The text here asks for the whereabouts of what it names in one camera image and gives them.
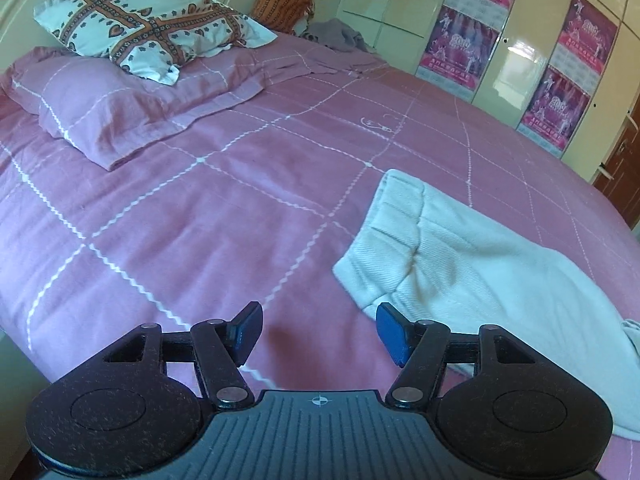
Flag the white pants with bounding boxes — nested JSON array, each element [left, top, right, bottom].
[[333, 169, 639, 440]]

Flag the pink pillow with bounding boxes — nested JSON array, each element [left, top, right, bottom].
[[1, 48, 266, 171]]

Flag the brown wooden door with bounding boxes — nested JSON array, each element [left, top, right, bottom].
[[593, 115, 639, 229]]

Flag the lower right pink poster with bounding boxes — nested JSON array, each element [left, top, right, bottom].
[[516, 66, 590, 158]]

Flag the lower left pink poster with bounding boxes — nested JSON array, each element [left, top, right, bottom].
[[416, 6, 499, 103]]

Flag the grey crumpled cloth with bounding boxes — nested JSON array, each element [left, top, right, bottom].
[[302, 18, 369, 52]]

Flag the white patterned pillow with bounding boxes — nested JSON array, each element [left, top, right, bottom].
[[34, 0, 277, 86]]

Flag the cream wardrobe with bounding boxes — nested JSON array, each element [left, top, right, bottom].
[[338, 0, 639, 180]]

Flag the upper right pink poster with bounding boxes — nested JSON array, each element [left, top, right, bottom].
[[550, 0, 617, 92]]

